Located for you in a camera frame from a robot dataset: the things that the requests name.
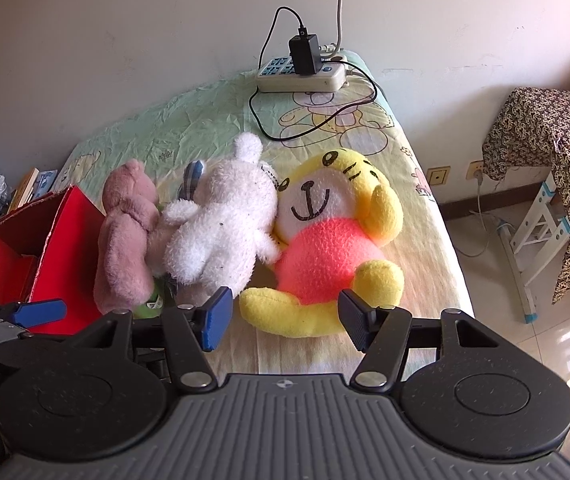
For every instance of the blue printed book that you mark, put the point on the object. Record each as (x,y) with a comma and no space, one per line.
(47,182)

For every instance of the white step stool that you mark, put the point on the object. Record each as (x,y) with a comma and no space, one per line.
(540,220)

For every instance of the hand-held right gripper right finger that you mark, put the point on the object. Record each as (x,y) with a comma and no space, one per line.
(356,324)

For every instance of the patterned cloth covered stool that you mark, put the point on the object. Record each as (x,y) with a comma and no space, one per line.
(555,130)

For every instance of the yellow plush tiger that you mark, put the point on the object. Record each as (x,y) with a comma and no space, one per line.
(325,260)

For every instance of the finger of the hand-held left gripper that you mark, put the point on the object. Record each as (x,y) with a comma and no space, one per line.
(40,311)

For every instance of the green plush toy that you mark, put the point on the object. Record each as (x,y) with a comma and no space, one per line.
(152,305)

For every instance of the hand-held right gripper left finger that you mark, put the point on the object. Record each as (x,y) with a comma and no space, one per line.
(214,321)

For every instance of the yellow wall socket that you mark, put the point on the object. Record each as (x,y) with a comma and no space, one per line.
(475,170)
(438,176)

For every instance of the white power strip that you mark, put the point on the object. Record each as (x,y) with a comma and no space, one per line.
(285,81)

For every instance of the pink plush bear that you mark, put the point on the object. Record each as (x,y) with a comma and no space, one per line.
(120,240)

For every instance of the white plush rabbit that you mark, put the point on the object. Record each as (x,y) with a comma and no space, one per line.
(215,220)

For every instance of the black charger adapter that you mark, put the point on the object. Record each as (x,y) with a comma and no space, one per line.
(304,55)

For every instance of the red cardboard box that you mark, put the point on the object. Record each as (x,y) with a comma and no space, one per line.
(65,260)

